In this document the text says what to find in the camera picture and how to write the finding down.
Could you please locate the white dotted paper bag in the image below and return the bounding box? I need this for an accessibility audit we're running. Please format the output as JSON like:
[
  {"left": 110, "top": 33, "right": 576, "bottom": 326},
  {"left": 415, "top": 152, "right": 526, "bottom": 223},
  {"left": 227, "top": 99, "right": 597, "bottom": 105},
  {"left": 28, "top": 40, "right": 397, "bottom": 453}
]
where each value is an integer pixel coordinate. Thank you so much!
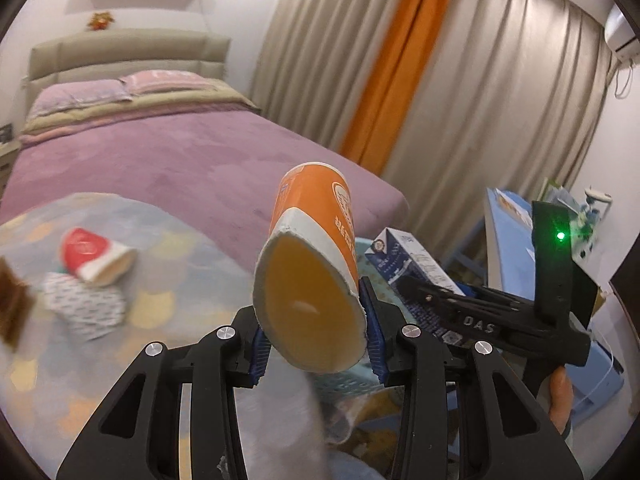
[{"left": 43, "top": 272, "right": 127, "bottom": 341}]

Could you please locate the blue white milk carton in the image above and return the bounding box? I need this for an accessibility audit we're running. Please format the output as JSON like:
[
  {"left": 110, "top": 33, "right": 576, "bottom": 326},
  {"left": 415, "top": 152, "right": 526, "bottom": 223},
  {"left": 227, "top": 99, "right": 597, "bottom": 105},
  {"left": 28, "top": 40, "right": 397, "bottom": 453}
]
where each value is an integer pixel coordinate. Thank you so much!
[{"left": 357, "top": 228, "right": 465, "bottom": 346}]

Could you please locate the red white paper cup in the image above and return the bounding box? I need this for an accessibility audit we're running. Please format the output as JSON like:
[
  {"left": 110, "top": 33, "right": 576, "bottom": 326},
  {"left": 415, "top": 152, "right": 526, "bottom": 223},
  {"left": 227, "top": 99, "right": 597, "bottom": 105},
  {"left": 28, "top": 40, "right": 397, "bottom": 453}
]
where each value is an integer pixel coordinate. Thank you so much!
[{"left": 60, "top": 226, "right": 137, "bottom": 287}]

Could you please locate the orange paper cup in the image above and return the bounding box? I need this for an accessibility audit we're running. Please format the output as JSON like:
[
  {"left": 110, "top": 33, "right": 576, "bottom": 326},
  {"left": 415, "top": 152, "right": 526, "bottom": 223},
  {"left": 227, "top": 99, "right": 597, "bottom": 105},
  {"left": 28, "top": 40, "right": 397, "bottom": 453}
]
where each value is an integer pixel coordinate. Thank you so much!
[{"left": 253, "top": 162, "right": 367, "bottom": 374}]

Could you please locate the person's right hand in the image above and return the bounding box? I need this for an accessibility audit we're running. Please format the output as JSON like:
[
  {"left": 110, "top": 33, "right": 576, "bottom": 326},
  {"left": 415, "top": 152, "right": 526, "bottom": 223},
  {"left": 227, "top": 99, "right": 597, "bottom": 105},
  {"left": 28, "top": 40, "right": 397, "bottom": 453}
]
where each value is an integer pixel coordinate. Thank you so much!
[{"left": 548, "top": 366, "right": 574, "bottom": 434}]

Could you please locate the blue desk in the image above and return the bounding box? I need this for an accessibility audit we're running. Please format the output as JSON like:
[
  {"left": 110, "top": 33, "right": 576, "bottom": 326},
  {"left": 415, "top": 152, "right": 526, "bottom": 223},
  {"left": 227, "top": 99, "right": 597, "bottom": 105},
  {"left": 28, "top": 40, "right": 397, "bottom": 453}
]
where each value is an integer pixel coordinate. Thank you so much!
[{"left": 484, "top": 188, "right": 624, "bottom": 425}]

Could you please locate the light blue plastic basket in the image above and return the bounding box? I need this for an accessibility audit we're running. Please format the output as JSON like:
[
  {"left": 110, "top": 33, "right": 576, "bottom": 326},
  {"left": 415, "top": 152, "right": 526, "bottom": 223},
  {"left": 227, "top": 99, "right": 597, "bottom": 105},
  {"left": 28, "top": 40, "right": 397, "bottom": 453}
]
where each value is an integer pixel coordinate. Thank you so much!
[{"left": 309, "top": 237, "right": 416, "bottom": 403}]

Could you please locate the white desk lamp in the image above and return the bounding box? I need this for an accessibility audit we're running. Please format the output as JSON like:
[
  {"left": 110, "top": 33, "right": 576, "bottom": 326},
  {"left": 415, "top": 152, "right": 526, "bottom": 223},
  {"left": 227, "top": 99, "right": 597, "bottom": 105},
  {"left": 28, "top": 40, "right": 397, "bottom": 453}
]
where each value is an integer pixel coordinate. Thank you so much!
[{"left": 574, "top": 186, "right": 613, "bottom": 259}]

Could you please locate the pastel scale pattern blanket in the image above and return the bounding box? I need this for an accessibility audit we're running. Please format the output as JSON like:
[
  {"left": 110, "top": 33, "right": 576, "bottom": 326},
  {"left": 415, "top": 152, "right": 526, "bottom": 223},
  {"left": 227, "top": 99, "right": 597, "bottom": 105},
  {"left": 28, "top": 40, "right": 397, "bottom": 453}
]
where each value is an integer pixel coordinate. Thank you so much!
[{"left": 0, "top": 192, "right": 331, "bottom": 480}]

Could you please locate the beige curtain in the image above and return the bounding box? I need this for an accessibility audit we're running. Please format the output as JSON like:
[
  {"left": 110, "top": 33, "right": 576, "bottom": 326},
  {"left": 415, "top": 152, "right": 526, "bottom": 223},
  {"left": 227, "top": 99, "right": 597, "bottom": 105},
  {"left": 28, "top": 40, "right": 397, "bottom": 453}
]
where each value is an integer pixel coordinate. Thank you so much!
[{"left": 250, "top": 0, "right": 613, "bottom": 257}]

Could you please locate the purple covered bed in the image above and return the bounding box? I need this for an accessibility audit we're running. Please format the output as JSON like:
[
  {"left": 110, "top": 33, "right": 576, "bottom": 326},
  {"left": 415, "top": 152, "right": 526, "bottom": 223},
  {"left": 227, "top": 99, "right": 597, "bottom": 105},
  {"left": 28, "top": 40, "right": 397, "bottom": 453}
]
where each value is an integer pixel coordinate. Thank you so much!
[{"left": 1, "top": 110, "right": 409, "bottom": 271}]

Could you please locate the white air conditioner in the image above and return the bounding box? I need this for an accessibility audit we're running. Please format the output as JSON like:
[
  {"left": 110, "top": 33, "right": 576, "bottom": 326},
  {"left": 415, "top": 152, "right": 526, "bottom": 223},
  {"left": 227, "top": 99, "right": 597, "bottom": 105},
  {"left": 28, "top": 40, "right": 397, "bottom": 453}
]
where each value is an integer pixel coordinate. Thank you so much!
[{"left": 604, "top": 4, "right": 640, "bottom": 62}]

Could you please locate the beige nightstand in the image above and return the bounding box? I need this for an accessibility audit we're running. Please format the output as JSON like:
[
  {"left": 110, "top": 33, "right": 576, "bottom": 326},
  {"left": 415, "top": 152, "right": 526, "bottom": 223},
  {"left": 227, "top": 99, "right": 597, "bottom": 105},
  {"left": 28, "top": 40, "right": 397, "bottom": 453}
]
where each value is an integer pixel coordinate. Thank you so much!
[{"left": 0, "top": 140, "right": 22, "bottom": 197}]

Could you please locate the beige folded quilt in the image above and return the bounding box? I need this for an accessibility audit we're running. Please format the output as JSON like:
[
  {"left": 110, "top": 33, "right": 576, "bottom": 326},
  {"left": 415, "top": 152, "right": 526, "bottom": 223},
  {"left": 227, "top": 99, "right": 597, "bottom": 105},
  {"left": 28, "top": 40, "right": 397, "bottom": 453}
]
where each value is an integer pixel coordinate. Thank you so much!
[{"left": 18, "top": 79, "right": 258, "bottom": 145}]

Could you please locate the purple pillow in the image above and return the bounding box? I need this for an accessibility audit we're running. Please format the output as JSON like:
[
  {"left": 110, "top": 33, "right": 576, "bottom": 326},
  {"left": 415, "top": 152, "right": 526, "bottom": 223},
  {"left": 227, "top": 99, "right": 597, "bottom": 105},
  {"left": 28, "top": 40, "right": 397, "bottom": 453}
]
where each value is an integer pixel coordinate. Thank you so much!
[{"left": 27, "top": 79, "right": 132, "bottom": 119}]

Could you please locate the pink pillow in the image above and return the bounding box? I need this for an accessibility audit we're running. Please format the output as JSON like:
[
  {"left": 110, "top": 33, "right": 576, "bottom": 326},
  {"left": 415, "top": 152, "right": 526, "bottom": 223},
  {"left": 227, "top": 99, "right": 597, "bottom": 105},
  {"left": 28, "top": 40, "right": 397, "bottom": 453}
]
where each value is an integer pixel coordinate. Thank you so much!
[{"left": 120, "top": 70, "right": 215, "bottom": 96}]

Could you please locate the orange curtain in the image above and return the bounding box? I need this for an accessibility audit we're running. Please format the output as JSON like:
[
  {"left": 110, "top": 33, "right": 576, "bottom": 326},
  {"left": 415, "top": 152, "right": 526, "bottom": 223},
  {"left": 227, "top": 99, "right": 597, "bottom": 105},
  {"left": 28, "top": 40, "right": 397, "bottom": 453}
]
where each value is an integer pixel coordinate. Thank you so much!
[{"left": 341, "top": 0, "right": 449, "bottom": 176}]

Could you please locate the beige padded headboard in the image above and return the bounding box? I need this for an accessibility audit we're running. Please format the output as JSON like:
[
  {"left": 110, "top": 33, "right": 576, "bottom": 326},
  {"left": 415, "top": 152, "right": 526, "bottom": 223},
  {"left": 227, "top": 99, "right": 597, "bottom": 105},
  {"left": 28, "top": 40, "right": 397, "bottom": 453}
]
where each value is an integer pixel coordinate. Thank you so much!
[{"left": 25, "top": 28, "right": 231, "bottom": 92}]

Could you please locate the orange plush toy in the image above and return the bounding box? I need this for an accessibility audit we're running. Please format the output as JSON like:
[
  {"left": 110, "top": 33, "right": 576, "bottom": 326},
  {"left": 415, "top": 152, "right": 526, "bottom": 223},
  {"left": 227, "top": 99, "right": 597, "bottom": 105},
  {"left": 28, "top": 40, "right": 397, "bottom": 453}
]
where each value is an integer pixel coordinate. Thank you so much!
[{"left": 87, "top": 11, "right": 115, "bottom": 32}]

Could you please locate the small black photo frame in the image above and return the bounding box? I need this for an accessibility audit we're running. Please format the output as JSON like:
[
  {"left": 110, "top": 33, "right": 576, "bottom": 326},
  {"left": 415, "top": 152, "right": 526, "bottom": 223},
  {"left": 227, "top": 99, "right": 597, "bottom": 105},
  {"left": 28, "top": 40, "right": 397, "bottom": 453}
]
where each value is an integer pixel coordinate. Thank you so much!
[{"left": 0, "top": 124, "right": 13, "bottom": 144}]

